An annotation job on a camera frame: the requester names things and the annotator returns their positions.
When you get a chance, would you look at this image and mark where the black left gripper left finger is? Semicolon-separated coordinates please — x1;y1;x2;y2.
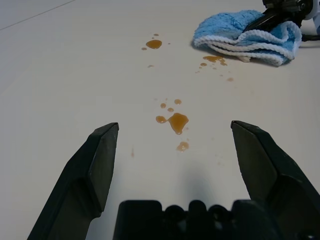
26;121;120;240

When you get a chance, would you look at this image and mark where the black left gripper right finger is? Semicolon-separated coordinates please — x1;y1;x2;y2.
230;120;320;240

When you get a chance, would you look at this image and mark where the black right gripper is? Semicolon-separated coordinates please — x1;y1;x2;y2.
243;0;314;33

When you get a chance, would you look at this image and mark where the light blue terry rag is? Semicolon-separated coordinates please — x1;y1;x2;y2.
192;9;304;68

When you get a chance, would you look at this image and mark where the elongated brown liquid splatter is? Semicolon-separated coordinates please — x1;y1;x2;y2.
194;55;235;83

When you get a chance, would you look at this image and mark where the brown puddle with droplets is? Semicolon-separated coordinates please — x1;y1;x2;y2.
152;97;191;154

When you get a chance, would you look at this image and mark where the round brown liquid puddle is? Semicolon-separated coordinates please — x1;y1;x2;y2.
140;32;172;51

